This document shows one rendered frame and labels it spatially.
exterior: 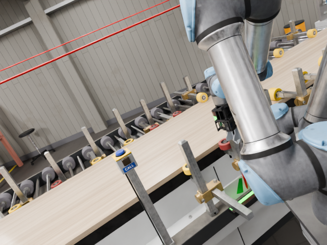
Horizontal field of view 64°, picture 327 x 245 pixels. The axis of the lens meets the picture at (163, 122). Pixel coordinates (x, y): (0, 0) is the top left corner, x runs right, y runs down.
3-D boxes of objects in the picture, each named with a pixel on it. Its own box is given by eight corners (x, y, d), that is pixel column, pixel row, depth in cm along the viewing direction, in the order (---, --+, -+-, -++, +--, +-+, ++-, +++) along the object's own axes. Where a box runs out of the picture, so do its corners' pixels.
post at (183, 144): (221, 219, 129) (187, 139, 113) (215, 224, 128) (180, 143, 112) (216, 216, 132) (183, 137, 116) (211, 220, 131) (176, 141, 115)
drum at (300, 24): (303, 46, 550) (298, 19, 531) (314, 48, 516) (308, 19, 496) (286, 54, 554) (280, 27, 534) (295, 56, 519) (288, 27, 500)
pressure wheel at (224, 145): (241, 155, 145) (234, 138, 141) (230, 163, 143) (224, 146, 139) (231, 151, 152) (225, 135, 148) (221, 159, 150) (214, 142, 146)
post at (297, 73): (318, 143, 152) (301, 66, 135) (314, 146, 150) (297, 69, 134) (313, 141, 155) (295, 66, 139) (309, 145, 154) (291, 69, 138)
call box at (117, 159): (139, 167, 104) (131, 151, 101) (124, 176, 102) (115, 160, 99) (134, 162, 110) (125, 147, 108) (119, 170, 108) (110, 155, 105)
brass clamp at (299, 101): (320, 96, 143) (318, 88, 142) (303, 107, 139) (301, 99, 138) (309, 95, 149) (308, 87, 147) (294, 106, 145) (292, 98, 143)
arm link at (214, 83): (242, 71, 89) (233, 66, 100) (210, 83, 91) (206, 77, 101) (248, 91, 92) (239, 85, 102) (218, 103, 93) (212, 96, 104)
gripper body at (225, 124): (217, 132, 113) (209, 108, 109) (227, 123, 118) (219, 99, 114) (233, 133, 107) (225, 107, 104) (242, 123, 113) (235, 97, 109)
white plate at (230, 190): (266, 176, 137) (262, 160, 133) (229, 204, 129) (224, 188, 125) (266, 175, 137) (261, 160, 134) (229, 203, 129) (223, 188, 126)
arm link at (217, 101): (217, 90, 113) (233, 88, 107) (220, 99, 115) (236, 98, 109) (208, 97, 109) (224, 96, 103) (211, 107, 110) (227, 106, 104)
